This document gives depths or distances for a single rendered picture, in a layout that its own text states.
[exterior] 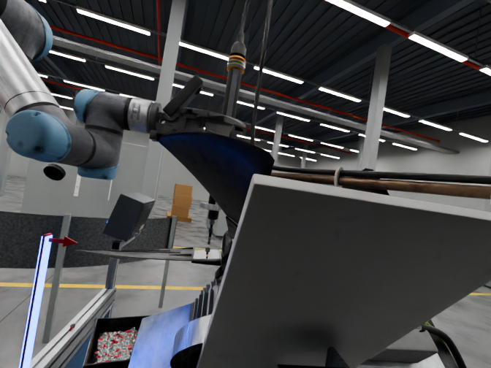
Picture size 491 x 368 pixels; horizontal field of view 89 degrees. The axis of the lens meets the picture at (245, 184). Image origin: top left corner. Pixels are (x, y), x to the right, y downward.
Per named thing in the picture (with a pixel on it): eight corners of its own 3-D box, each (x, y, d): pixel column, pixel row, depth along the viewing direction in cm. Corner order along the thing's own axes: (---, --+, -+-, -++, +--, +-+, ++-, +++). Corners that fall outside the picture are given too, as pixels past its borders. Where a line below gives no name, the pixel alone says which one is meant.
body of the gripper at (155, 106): (202, 150, 63) (153, 142, 61) (207, 117, 63) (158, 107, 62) (202, 145, 56) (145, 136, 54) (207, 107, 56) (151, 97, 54)
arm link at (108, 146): (52, 172, 49) (63, 117, 49) (91, 177, 60) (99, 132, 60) (91, 178, 48) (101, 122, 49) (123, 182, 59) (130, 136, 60)
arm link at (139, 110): (140, 104, 61) (130, 91, 53) (159, 107, 62) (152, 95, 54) (135, 133, 61) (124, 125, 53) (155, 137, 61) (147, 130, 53)
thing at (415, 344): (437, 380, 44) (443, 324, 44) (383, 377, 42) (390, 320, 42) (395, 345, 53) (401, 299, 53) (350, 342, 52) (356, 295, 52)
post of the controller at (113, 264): (112, 289, 105) (120, 242, 105) (104, 288, 104) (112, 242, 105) (115, 286, 108) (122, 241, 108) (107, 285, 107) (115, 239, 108)
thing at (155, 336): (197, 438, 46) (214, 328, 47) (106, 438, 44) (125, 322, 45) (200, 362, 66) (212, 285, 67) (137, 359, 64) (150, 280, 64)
